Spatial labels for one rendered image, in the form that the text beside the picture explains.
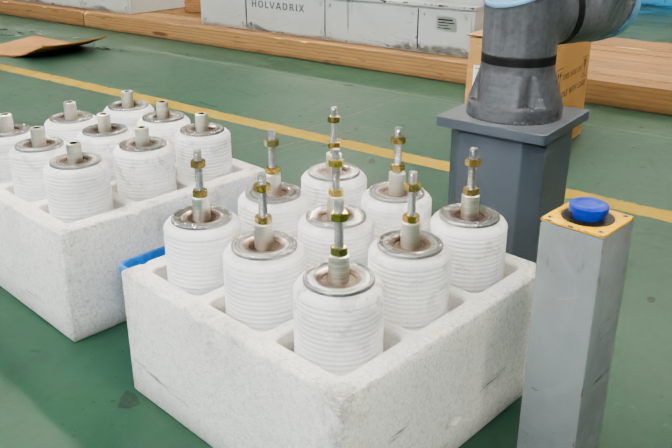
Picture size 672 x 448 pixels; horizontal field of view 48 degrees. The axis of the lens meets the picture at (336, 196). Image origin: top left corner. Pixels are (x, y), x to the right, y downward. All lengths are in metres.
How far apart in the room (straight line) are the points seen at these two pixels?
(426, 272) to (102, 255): 0.54
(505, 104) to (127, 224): 0.60
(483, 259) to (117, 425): 0.51
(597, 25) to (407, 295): 0.61
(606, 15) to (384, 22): 1.85
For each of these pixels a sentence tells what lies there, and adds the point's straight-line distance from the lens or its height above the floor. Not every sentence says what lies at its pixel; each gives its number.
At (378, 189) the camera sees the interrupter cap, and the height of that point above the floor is 0.25.
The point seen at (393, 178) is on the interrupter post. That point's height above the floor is 0.28.
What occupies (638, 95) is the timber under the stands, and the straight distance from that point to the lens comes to 2.59.
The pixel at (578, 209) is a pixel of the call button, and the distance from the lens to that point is 0.80.
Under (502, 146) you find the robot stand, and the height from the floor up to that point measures 0.27.
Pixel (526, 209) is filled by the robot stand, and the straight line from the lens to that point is 1.22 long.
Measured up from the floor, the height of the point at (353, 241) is 0.24.
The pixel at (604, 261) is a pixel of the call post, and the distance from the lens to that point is 0.80.
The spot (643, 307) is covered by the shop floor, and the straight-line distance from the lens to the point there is 1.35.
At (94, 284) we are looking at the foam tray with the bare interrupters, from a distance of 1.20.
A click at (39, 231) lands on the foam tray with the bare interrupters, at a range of 1.20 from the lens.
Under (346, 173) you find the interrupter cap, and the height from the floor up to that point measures 0.25.
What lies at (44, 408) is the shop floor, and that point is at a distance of 1.10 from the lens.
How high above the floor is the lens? 0.62
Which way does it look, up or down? 21 degrees down
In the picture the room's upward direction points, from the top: straight up
